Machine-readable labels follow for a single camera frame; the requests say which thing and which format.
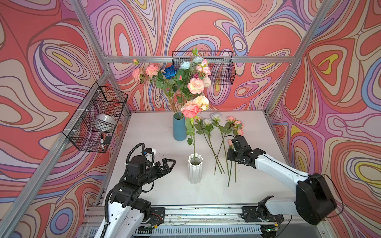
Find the black marker in basket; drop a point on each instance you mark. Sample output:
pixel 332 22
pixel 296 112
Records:
pixel 102 142

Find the black wire basket left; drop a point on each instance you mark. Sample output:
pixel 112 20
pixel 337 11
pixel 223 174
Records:
pixel 85 130

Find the blue rose flower stem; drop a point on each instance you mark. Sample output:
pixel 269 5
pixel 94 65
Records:
pixel 171 86

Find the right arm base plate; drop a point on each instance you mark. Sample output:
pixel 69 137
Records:
pixel 259 214

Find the teal cylindrical vase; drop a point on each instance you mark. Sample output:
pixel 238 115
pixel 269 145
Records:
pixel 179 127

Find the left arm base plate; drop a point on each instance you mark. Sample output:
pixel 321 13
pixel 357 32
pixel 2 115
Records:
pixel 149 218

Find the black wire basket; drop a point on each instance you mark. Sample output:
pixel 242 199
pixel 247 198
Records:
pixel 85 130
pixel 220 63

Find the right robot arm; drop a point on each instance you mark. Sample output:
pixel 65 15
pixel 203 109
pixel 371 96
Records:
pixel 313 200

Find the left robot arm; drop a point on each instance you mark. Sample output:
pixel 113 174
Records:
pixel 124 210

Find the black wire basket back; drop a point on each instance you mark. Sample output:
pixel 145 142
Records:
pixel 220 63

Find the bunch of artificial flowers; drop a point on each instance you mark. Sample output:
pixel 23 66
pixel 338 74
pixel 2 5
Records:
pixel 228 129

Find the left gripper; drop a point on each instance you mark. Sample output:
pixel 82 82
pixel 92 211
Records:
pixel 165 170

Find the pink carnation flower stem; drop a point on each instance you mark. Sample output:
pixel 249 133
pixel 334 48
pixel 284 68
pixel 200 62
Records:
pixel 152 74

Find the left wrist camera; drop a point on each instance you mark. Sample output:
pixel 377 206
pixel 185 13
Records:
pixel 150 154

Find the peach rose flower stem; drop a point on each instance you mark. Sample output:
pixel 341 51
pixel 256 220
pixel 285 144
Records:
pixel 201 101

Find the white ribbed vase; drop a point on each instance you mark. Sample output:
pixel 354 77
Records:
pixel 195 168

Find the red rose flower stem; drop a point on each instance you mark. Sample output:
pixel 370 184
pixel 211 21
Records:
pixel 190 113

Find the pink peach rose stem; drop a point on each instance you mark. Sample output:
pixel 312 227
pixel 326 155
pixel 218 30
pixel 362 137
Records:
pixel 197 85

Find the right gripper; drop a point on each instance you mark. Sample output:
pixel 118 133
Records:
pixel 229 154

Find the white pale-blue flower stem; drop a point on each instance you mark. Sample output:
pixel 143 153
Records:
pixel 189 67

